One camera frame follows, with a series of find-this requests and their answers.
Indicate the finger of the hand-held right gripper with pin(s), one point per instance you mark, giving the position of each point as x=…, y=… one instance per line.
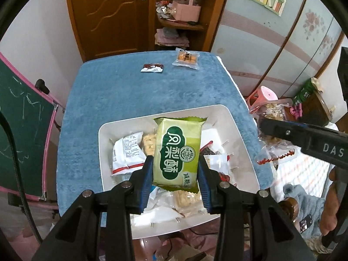
x=282, y=130

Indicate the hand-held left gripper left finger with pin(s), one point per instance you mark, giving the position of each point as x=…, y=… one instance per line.
x=146, y=185

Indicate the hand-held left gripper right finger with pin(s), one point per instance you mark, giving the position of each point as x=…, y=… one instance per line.
x=204, y=187

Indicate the clear red-edged snack packet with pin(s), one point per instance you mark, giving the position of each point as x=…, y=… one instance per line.
x=272, y=111

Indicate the white red-striped snack packet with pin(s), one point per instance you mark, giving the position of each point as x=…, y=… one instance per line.
x=127, y=152

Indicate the green snack packet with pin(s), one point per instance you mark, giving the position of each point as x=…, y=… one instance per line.
x=176, y=152

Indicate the white plastic tray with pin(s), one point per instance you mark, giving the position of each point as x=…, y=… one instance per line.
x=217, y=119

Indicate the person's right hand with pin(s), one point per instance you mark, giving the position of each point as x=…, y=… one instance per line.
x=329, y=209

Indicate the pale cracker packet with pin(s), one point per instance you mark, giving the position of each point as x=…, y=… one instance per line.
x=186, y=201
x=149, y=144

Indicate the white crumpled snack packet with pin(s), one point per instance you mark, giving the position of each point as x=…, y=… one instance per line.
x=157, y=209

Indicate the dark red snack packet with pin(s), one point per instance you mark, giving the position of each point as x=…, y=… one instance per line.
x=213, y=151

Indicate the pink plastic stool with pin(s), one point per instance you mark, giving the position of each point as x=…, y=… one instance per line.
x=265, y=93

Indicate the green bag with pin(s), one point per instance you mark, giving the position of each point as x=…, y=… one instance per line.
x=306, y=92

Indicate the light blue fuzzy clothing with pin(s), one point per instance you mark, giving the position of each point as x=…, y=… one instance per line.
x=301, y=201

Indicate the flowered sliding-door wardrobe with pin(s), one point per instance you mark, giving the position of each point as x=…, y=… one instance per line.
x=258, y=51

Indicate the blue fuzzy table cloth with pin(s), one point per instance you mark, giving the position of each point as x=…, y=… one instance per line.
x=122, y=92

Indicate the dark brown small snack packet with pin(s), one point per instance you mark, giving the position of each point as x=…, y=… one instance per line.
x=152, y=68

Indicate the orange cracker packet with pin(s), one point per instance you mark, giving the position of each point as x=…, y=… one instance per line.
x=186, y=57

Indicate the wooden shelf unit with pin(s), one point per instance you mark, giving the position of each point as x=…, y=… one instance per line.
x=214, y=19

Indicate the black easel knob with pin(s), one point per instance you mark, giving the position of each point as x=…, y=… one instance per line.
x=42, y=85

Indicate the pink folded cloths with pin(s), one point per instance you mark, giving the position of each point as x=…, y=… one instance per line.
x=171, y=38

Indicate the pink basket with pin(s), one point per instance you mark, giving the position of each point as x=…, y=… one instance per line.
x=187, y=11

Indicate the shiny foil wrappers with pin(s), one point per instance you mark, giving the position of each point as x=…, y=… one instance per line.
x=164, y=9

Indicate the brown wooden door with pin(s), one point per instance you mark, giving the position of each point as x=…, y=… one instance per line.
x=108, y=19

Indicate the green chalkboard with pink frame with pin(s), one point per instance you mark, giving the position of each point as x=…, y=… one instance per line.
x=21, y=130

